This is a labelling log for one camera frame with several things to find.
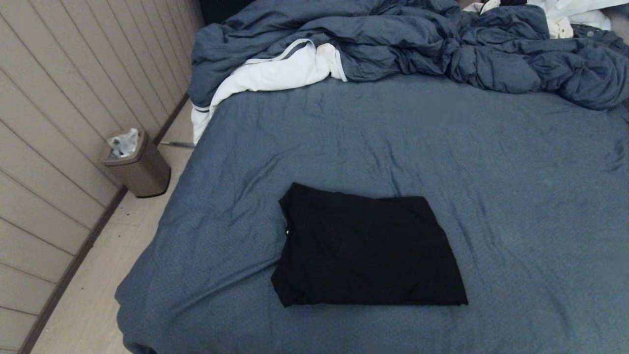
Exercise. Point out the black moon print T-shirt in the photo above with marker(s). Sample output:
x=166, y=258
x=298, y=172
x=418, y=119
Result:
x=368, y=250

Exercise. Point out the white blanket grey stripe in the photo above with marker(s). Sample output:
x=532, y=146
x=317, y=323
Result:
x=275, y=73

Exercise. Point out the crumpled blue duvet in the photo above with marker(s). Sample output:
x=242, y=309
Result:
x=393, y=39

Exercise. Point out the brown trash bin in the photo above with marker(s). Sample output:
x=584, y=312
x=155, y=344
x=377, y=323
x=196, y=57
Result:
x=145, y=172

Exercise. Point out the black headboard panel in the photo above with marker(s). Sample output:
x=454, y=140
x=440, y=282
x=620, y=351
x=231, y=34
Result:
x=216, y=10

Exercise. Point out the clear plastic bin liner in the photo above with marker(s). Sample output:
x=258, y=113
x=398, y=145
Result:
x=123, y=143

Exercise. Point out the blue bed sheet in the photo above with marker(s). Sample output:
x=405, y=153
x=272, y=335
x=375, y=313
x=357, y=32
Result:
x=516, y=196

